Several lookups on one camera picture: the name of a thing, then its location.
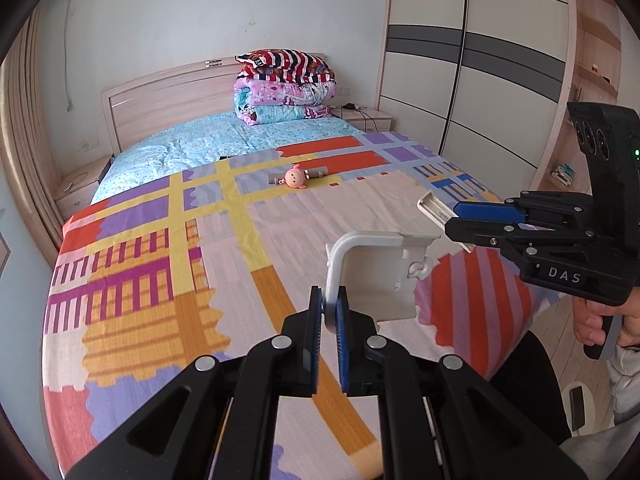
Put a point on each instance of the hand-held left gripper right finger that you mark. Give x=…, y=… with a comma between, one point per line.
x=342, y=355

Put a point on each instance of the beige curtain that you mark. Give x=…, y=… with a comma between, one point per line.
x=30, y=135

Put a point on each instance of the bed with blue dotted sheet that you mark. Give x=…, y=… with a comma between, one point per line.
x=200, y=140

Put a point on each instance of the blue folded quilt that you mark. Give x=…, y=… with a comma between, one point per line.
x=280, y=114

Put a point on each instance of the dark cloth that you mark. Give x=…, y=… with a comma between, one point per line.
x=530, y=385

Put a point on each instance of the stack of small boxes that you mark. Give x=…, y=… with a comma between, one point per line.
x=564, y=172

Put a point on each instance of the wooden headboard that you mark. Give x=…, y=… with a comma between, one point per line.
x=165, y=105

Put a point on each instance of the striped folded quilt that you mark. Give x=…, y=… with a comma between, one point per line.
x=285, y=65

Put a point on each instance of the grey bar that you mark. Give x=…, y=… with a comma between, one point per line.
x=319, y=172

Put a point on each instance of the wooden corner shelf unit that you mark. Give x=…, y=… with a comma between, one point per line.
x=595, y=20

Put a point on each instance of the white device with black panel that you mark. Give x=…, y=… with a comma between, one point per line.
x=580, y=405

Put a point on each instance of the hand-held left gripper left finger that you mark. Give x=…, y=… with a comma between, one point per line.
x=313, y=360

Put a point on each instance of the pink toy figure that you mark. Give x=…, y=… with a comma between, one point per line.
x=296, y=177

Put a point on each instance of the person's right hand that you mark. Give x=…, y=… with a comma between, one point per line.
x=587, y=327

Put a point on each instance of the white box lid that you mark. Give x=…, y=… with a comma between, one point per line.
x=380, y=280

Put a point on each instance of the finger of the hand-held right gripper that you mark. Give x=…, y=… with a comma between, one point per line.
x=480, y=232
x=485, y=210

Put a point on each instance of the sliding door wardrobe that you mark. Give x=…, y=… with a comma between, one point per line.
x=500, y=110

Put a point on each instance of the person's grey clothing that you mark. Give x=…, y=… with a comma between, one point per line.
x=605, y=455

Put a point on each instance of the wooden nightstand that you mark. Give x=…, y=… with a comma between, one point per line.
x=75, y=195
x=382, y=122

